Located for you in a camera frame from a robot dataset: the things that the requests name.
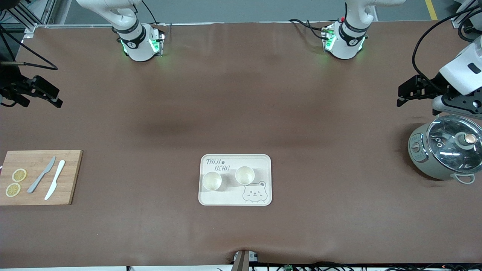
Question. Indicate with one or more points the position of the white IKEA cup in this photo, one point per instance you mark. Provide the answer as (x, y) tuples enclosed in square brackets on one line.
[(244, 175), (212, 181)]

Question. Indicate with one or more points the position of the lemon slice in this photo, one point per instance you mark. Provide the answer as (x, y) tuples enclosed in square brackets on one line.
[(19, 175), (12, 189)]

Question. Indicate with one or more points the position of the metal table edge bracket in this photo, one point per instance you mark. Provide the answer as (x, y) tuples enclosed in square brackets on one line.
[(244, 259)]

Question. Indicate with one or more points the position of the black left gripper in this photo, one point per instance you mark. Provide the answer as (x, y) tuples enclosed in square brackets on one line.
[(430, 86)]

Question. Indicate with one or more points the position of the white plastic knife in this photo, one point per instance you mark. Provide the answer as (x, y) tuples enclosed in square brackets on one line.
[(55, 179)]

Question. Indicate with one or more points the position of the bamboo cutting board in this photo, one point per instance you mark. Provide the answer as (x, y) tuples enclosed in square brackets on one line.
[(41, 177)]

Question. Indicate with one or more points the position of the brown table cover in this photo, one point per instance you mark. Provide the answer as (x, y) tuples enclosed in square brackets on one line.
[(241, 113)]

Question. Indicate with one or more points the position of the beige bear print tray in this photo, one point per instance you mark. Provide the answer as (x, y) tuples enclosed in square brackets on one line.
[(235, 195)]

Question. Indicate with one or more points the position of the grey plastic knife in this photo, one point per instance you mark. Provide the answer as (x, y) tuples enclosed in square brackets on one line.
[(42, 174)]

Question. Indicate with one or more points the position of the grey cooking pot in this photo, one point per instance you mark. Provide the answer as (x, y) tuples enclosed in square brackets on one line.
[(423, 162)]

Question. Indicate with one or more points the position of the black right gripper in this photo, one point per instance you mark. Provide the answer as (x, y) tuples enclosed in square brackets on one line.
[(8, 82)]

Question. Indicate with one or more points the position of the glass pot lid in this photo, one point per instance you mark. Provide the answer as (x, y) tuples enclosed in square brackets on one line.
[(452, 145)]

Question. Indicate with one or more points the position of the aluminium frame profile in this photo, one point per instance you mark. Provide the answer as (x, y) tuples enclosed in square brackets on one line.
[(35, 15)]

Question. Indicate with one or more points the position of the black left camera mount plate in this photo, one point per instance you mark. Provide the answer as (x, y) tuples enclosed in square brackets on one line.
[(465, 103)]

